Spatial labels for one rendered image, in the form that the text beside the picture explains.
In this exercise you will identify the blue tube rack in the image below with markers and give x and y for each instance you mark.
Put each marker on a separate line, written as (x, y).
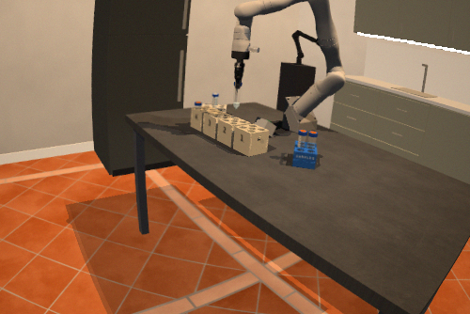
(304, 158)

